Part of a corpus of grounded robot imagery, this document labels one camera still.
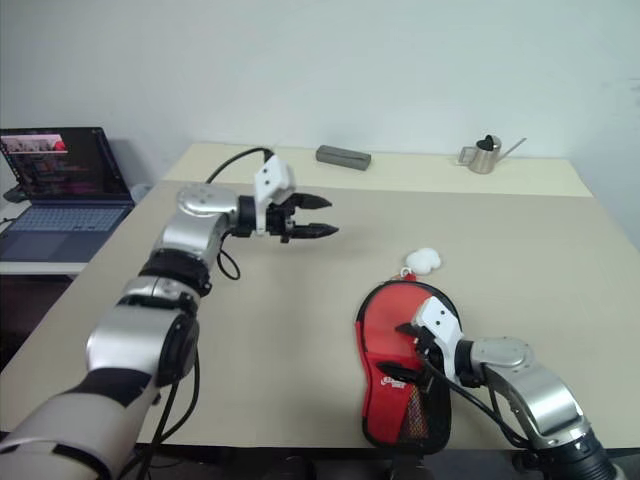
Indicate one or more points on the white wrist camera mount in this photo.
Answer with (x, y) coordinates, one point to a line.
(440, 320)
(272, 175)

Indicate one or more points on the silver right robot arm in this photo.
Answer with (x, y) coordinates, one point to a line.
(540, 395)

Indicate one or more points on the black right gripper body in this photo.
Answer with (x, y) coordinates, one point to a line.
(431, 365)

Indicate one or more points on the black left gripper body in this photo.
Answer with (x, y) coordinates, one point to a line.
(281, 222)

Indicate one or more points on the red black paddle case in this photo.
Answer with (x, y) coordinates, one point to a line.
(385, 325)

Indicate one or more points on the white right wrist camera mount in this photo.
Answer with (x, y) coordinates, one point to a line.
(440, 320)

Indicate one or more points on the silver metal watering can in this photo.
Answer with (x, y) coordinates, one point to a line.
(485, 157)

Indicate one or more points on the dark grey small device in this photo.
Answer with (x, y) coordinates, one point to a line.
(12, 193)

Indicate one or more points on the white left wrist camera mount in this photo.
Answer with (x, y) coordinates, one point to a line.
(272, 175)

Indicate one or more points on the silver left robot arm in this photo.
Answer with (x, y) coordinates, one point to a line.
(185, 235)

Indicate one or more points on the open grey laptop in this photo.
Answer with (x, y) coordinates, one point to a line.
(65, 220)

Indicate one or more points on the grey rectangular box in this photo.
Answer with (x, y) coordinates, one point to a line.
(342, 157)

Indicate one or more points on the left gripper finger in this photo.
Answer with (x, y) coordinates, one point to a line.
(312, 202)
(317, 231)

